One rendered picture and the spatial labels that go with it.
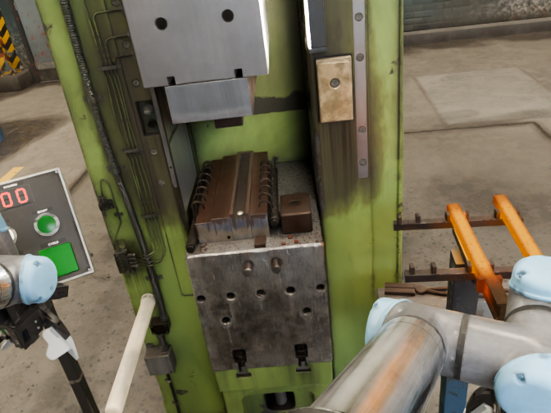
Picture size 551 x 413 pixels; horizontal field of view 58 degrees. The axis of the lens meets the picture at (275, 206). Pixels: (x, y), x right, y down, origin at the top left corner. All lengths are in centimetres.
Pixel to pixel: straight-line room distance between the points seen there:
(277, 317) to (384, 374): 110
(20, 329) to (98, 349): 156
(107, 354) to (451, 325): 213
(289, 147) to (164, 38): 74
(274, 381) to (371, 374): 130
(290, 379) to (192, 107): 92
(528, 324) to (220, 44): 87
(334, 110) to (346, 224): 38
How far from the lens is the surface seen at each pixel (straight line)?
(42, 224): 136
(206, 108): 125
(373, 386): 40
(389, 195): 155
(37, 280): 85
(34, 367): 270
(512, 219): 133
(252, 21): 119
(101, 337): 269
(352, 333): 185
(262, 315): 150
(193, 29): 121
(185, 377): 201
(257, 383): 171
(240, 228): 139
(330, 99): 137
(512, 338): 60
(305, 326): 153
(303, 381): 171
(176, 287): 172
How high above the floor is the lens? 168
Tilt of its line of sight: 30 degrees down
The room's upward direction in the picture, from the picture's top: 7 degrees counter-clockwise
